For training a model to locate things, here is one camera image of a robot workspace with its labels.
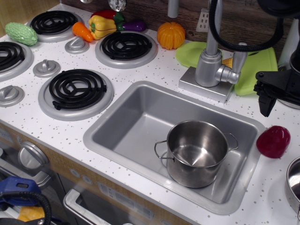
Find silver stove knob top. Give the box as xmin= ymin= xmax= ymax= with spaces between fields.
xmin=65 ymin=37 xmax=90 ymax=54

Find steel pot at right edge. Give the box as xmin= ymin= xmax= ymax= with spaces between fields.
xmin=285 ymin=157 xmax=300 ymax=224

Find silver oven door handle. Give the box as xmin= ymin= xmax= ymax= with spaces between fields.
xmin=63 ymin=189 xmax=132 ymax=225

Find green toy bitter gourd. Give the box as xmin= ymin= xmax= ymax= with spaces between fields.
xmin=4 ymin=22 xmax=38 ymax=46

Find yellow cloth bottom left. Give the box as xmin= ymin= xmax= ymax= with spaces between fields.
xmin=17 ymin=206 xmax=45 ymax=222

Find silver oven dial knob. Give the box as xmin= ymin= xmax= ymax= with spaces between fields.
xmin=18 ymin=141 xmax=49 ymax=170

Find stove burner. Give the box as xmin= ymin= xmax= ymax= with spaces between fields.
xmin=27 ymin=10 xmax=83 ymax=43
xmin=38 ymin=69 xmax=114 ymax=121
xmin=95 ymin=31 xmax=158 ymax=69
xmin=0 ymin=42 xmax=34 ymax=82

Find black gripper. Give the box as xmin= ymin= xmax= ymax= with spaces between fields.
xmin=254 ymin=70 xmax=300 ymax=117

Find front right stove burner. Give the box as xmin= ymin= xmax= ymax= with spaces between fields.
xmin=38 ymin=69 xmax=114 ymax=121

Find blue clamp tool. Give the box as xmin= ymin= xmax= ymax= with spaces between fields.
xmin=0 ymin=176 xmax=41 ymax=211

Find red toy bell pepper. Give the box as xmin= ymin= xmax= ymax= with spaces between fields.
xmin=91 ymin=9 xmax=124 ymax=26

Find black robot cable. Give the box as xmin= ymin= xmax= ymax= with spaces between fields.
xmin=209 ymin=0 xmax=285 ymax=52

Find purple toy eggplant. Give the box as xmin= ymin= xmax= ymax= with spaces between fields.
xmin=121 ymin=20 xmax=147 ymax=32

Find silver stove knob bottom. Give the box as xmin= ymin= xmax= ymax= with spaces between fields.
xmin=0 ymin=85 xmax=25 ymax=107

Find grey toy sink basin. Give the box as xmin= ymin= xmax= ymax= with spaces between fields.
xmin=83 ymin=81 xmax=265 ymax=215

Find black hose bottom left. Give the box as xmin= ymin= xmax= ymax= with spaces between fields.
xmin=0 ymin=191 xmax=52 ymax=225

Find stainless steel pot in sink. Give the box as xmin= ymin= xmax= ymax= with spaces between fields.
xmin=159 ymin=120 xmax=239 ymax=188

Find front left stove burner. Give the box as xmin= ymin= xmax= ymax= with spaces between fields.
xmin=0 ymin=42 xmax=34 ymax=82

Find back right stove burner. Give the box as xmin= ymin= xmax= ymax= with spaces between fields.
xmin=95 ymin=31 xmax=158 ymax=69

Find orange toy carrot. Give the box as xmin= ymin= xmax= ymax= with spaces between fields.
xmin=72 ymin=22 xmax=94 ymax=42

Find silver hanging utensil handle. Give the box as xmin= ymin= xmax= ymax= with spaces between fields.
xmin=167 ymin=0 xmax=180 ymax=18

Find yellow toy corn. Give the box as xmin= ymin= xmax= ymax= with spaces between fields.
xmin=222 ymin=57 xmax=233 ymax=68

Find white toy spatula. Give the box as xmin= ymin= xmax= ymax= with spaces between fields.
xmin=196 ymin=8 xmax=209 ymax=32

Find silver toy faucet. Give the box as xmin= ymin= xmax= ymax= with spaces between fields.
xmin=179 ymin=0 xmax=248 ymax=104

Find back left stove burner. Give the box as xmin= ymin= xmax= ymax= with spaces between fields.
xmin=27 ymin=10 xmax=83 ymax=43

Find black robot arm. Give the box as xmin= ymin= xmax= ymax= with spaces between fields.
xmin=254 ymin=0 xmax=300 ymax=117

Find silver stove knob middle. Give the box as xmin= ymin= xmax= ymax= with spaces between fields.
xmin=33 ymin=60 xmax=61 ymax=78

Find orange toy pumpkin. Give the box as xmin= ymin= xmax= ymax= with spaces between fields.
xmin=157 ymin=22 xmax=186 ymax=50

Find silver stove knob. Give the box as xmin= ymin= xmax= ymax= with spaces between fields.
xmin=65 ymin=37 xmax=90 ymax=54
xmin=33 ymin=60 xmax=61 ymax=78
xmin=0 ymin=85 xmax=25 ymax=107

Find yellow toy bell pepper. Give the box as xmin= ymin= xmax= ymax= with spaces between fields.
xmin=89 ymin=15 xmax=117 ymax=40

